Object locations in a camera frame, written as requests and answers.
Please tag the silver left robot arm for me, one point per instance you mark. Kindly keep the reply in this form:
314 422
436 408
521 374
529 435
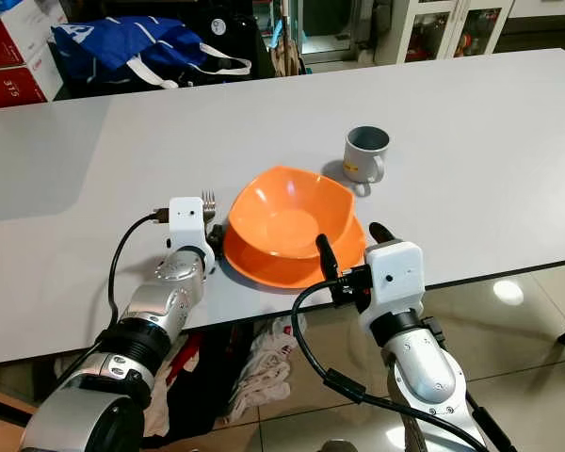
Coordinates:
169 301

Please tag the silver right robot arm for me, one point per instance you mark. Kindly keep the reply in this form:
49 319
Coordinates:
433 377

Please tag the orange plastic bowl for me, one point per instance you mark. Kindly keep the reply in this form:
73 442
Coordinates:
287 226

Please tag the grey mug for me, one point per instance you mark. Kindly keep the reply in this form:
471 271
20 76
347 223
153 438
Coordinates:
360 162

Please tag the white crumpled cloth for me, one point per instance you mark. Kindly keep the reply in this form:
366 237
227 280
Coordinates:
264 363
158 414

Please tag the black bag with round sticker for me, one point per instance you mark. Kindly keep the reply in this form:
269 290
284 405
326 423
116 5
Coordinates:
240 52

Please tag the white glass door cabinet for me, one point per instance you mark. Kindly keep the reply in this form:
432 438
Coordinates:
391 33

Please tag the blue tote bag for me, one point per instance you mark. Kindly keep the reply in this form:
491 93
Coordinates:
122 47

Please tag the black table leg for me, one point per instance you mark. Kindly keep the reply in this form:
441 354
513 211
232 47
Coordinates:
0 412

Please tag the red and white carton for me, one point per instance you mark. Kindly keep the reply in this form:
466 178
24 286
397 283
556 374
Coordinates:
19 38
11 89

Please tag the blue box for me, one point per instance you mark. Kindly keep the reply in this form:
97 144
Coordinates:
0 6

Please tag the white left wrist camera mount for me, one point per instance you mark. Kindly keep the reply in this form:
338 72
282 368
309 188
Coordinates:
188 226

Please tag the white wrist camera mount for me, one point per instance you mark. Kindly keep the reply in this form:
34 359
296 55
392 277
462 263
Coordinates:
188 226
395 273

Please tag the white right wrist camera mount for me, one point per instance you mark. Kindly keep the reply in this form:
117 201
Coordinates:
395 273

